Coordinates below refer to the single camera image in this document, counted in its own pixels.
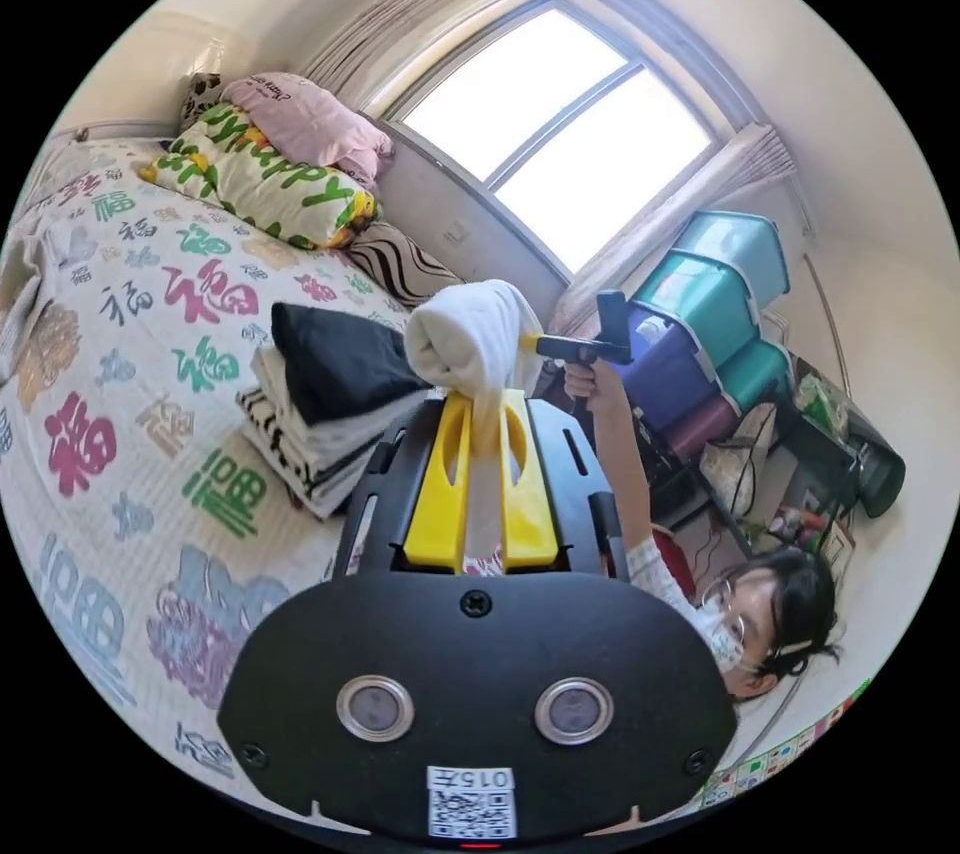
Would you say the person's body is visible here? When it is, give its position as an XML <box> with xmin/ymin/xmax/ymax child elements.
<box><xmin>624</xmin><ymin>535</ymin><xmax>843</xmax><ymax>704</ymax></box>

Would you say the pale striped curtain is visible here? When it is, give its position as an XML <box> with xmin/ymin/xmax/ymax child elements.
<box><xmin>549</xmin><ymin>121</ymin><xmax>798</xmax><ymax>339</ymax></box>
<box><xmin>298</xmin><ymin>0</ymin><xmax>580</xmax><ymax>114</ymax></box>

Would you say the folded grey white cloth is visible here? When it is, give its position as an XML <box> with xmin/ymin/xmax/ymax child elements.
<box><xmin>0</xmin><ymin>229</ymin><xmax>48</xmax><ymax>377</ymax></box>

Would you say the bed with printed quilt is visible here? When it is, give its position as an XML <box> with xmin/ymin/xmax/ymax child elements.
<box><xmin>0</xmin><ymin>133</ymin><xmax>451</xmax><ymax>807</ymax></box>

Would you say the colourful floor mat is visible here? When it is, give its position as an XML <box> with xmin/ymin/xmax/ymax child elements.
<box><xmin>695</xmin><ymin>677</ymin><xmax>875</xmax><ymax>812</ymax></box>

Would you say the person's right forearm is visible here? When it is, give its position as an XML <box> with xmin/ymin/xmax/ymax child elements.
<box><xmin>587</xmin><ymin>373</ymin><xmax>655</xmax><ymax>557</ymax></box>

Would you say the person's right hand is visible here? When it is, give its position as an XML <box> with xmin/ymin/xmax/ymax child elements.
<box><xmin>563</xmin><ymin>361</ymin><xmax>614</xmax><ymax>414</ymax></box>

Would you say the black and white patterned pillow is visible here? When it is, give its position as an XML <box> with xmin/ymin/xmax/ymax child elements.
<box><xmin>178</xmin><ymin>71</ymin><xmax>228</xmax><ymax>129</ymax></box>

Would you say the folded quilt with green letters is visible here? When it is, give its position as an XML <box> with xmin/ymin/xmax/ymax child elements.
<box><xmin>137</xmin><ymin>99</ymin><xmax>381</xmax><ymax>252</ymax></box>

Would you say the zebra striped pillow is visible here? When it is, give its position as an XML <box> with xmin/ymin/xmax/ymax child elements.
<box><xmin>343</xmin><ymin>220</ymin><xmax>468</xmax><ymax>313</ymax></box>

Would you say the white t-shirt with pattern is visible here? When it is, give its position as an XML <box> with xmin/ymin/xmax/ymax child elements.
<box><xmin>403</xmin><ymin>279</ymin><xmax>543</xmax><ymax>574</ymax></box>

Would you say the teal plastic storage box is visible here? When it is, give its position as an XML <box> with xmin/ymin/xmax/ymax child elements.
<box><xmin>669</xmin><ymin>209</ymin><xmax>791</xmax><ymax>317</ymax></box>
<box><xmin>718</xmin><ymin>339</ymin><xmax>794</xmax><ymax>414</ymax></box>
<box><xmin>635</xmin><ymin>251</ymin><xmax>760</xmax><ymax>377</ymax></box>

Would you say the purple plastic storage box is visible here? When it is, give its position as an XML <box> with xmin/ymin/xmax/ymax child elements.
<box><xmin>662</xmin><ymin>394</ymin><xmax>745</xmax><ymax>467</ymax></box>
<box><xmin>617</xmin><ymin>301</ymin><xmax>723</xmax><ymax>432</ymax></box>

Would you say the white bag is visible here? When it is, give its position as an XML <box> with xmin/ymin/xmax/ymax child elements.
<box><xmin>699</xmin><ymin>402</ymin><xmax>779</xmax><ymax>519</ymax></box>

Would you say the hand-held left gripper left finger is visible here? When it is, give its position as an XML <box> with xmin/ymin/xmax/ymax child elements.
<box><xmin>403</xmin><ymin>394</ymin><xmax>476</xmax><ymax>573</ymax></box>

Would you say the pile of clothes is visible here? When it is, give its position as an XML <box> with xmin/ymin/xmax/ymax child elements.
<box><xmin>235</xmin><ymin>301</ymin><xmax>445</xmax><ymax>522</ymax></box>

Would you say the window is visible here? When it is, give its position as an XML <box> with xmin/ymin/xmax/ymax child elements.
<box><xmin>380</xmin><ymin>0</ymin><xmax>723</xmax><ymax>279</ymax></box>

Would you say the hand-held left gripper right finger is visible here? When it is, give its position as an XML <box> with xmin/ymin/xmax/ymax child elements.
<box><xmin>499</xmin><ymin>388</ymin><xmax>562</xmax><ymax>572</ymax></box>

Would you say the pink pillow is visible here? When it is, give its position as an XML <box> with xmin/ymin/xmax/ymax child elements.
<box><xmin>220</xmin><ymin>70</ymin><xmax>397</xmax><ymax>192</ymax></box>

